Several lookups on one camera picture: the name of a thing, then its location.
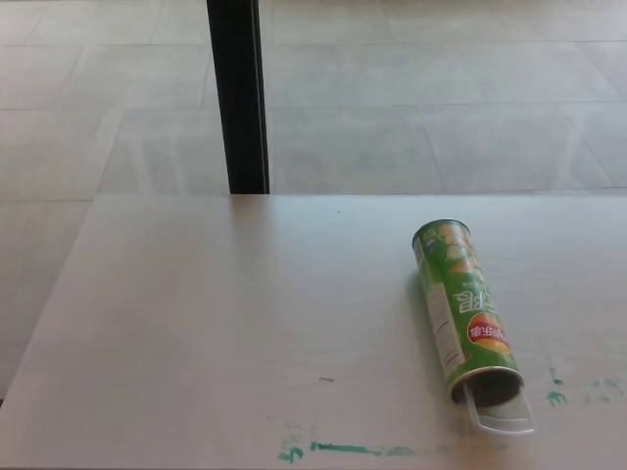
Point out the clear plastic chips tray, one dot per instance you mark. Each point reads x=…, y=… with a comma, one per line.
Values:
x=504, y=422

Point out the green cylindrical chips can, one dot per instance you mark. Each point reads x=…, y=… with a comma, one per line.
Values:
x=453, y=274

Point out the black vertical window frame post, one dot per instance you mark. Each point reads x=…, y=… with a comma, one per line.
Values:
x=238, y=98

